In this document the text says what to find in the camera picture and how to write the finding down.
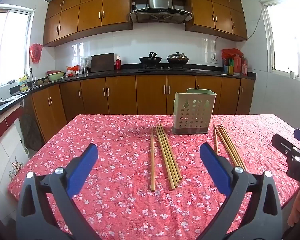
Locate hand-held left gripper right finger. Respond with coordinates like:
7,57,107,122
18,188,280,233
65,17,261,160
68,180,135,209
199,142,283,240

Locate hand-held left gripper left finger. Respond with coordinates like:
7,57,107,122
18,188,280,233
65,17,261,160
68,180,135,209
16,144,102,240

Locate bamboo chopstick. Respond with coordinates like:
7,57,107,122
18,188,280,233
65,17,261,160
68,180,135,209
218,124,241,167
150,127,156,192
156,126,175,190
220,124,244,169
222,123,247,172
161,123,183,180
213,124,219,155
159,124,180,182
216,125,238,167

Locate bundle of bamboo chopsticks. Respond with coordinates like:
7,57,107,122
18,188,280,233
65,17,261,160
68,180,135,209
157,125,178,188

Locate perforated pale green utensil holder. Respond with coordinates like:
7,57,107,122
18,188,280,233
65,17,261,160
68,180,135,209
172,88,217,136

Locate red floral tablecloth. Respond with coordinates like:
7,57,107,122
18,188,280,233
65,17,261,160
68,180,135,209
8,114,300,240

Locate dark cloth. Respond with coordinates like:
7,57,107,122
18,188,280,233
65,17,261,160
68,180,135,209
20,112,42,150

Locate wooden base cabinets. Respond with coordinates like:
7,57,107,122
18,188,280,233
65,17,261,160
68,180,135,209
22,74,255,150

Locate green plastic basin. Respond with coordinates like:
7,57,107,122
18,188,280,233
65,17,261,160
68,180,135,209
46,71,65,82

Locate large red bottle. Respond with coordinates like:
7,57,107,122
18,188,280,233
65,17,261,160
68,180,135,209
234,54,242,74

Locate colourful seasoning boxes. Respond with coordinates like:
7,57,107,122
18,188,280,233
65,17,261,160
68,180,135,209
223,58,234,75

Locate orange plastic bag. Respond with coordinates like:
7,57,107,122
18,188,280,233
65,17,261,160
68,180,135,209
66,65,83,77

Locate clear plastic bag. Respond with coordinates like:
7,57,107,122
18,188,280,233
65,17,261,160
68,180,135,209
80,56,93,73

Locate yellow detergent bottle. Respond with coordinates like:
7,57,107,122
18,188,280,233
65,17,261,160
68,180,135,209
19,76,28,92

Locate metal sink faucet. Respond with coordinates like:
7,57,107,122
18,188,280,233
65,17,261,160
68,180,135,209
29,66,38,88

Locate black stone countertop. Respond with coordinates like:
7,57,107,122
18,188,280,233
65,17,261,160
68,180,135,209
0,64,257,125

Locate dark wooden cutting board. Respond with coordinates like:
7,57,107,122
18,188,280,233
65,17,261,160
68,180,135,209
90,53,115,72

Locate crumpled red plastic bag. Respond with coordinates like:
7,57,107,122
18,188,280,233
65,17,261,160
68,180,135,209
221,48,243,60

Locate black gas stove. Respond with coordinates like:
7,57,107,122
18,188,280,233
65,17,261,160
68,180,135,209
138,66,193,71

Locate black wok with lid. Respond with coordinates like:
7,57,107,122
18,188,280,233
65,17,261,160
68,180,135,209
166,52,190,64

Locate hanging red plastic bag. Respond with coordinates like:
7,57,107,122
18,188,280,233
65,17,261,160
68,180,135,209
30,43,43,64

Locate black wok with ladle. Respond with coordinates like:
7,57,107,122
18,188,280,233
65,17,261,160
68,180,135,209
139,51,162,68

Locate steel range hood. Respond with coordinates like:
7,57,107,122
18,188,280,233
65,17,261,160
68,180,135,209
129,0,193,25

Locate window with white frame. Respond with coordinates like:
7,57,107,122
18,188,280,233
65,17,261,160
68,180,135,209
0,4,35,90
261,0,300,83

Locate white wall cable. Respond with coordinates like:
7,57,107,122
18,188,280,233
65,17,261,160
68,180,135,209
214,11,264,60

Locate wooden wall cabinet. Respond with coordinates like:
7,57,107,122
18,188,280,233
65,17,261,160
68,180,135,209
43,0,133,47
186,0,248,41

